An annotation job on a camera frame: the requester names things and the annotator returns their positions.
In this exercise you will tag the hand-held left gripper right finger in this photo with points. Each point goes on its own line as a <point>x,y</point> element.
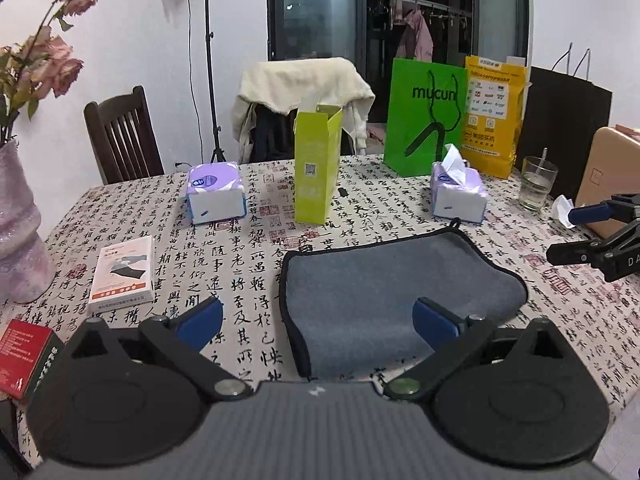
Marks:
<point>434,321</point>

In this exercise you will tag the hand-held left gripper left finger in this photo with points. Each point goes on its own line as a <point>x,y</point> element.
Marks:
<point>201,321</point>

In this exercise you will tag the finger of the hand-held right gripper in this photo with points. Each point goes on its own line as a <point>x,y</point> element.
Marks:
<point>570,253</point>
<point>586,213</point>

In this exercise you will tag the grey towel with black trim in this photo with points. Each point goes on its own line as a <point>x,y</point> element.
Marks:
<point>380,290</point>

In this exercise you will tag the crumpled white tissue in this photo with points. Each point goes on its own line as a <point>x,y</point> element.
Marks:
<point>562,210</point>

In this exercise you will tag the beige hard case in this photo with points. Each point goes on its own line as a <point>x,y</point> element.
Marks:
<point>607,175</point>

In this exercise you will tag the glass cup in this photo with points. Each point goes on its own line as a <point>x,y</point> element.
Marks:
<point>537,187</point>

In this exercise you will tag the calligraphy printed tablecloth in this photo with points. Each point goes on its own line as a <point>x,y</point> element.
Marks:
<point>240,260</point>

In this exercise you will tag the white and orange box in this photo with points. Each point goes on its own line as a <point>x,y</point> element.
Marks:
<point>122,277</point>

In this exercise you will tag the black paper bag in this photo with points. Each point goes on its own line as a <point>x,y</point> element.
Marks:
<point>560,120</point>

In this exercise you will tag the purple tissue pack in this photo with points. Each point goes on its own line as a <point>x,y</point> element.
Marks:
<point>215,195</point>
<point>457,195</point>

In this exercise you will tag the yellow paper bag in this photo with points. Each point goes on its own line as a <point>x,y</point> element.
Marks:
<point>492,120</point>

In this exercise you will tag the red box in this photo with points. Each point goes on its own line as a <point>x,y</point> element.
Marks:
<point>25,355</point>

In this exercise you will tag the green paper bag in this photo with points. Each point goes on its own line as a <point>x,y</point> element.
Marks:
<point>425,120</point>

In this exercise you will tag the yellow-green open carton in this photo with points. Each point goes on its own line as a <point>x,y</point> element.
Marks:
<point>312,170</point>

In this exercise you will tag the dark wooden chair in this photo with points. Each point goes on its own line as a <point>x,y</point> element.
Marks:
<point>122,135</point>

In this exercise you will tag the pink glitter vase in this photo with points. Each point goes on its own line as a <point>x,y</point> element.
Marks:
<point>17,230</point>

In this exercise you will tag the hanging pink garment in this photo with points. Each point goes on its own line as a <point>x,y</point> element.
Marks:
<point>415,35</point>

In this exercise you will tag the chair with cream cloth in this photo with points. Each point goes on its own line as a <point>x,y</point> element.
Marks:
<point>300,85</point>

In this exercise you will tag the black floor lamp stand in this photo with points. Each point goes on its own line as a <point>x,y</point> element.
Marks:
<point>210,60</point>

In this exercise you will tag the dried pink roses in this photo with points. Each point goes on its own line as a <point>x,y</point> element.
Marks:
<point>45,60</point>

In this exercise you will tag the dark framed glass door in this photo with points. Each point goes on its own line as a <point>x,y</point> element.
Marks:
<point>320,15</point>

